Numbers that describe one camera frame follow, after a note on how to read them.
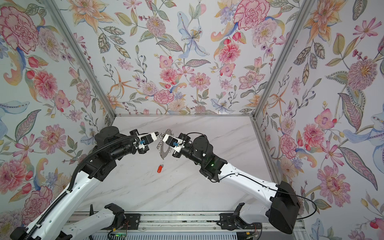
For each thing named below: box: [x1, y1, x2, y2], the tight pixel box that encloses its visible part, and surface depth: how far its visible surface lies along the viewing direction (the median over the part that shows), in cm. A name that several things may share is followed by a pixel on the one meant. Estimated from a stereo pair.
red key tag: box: [157, 164, 164, 174], surface depth 95 cm
